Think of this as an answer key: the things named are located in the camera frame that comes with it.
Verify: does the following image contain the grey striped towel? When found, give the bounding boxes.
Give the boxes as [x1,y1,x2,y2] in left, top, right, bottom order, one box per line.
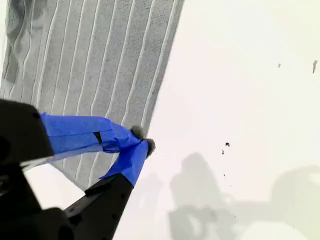
[0,0,186,192]

